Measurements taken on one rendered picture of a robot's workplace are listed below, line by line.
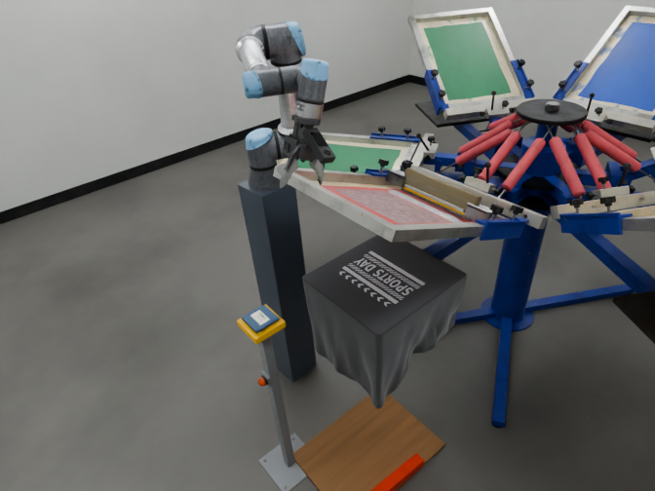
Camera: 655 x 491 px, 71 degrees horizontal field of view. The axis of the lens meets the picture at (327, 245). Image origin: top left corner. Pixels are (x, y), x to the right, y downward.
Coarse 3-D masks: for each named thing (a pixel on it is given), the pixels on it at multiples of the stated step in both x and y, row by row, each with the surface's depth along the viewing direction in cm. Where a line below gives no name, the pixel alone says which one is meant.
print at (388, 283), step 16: (368, 256) 195; (336, 272) 188; (352, 272) 187; (368, 272) 187; (384, 272) 186; (400, 272) 186; (368, 288) 179; (384, 288) 178; (400, 288) 177; (416, 288) 177; (384, 304) 171
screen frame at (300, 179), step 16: (304, 176) 170; (336, 176) 181; (352, 176) 187; (368, 176) 193; (304, 192) 153; (320, 192) 148; (336, 208) 143; (352, 208) 138; (368, 224) 133; (384, 224) 129; (416, 224) 138; (432, 224) 143; (448, 224) 148; (464, 224) 154; (480, 224) 160; (400, 240) 130; (416, 240) 135
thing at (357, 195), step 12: (336, 192) 166; (348, 192) 170; (360, 192) 176; (372, 192) 182; (384, 192) 187; (360, 204) 158; (372, 204) 163; (384, 204) 168; (396, 204) 173; (408, 204) 179
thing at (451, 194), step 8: (408, 168) 194; (408, 176) 194; (416, 176) 191; (424, 176) 188; (432, 176) 188; (408, 184) 194; (416, 184) 191; (424, 184) 188; (432, 184) 186; (440, 184) 183; (448, 184) 181; (432, 192) 186; (440, 192) 183; (448, 192) 180; (456, 192) 178; (464, 192) 175; (448, 200) 180; (456, 200) 178; (464, 200) 176; (472, 200) 173; (480, 200) 173; (464, 208) 176
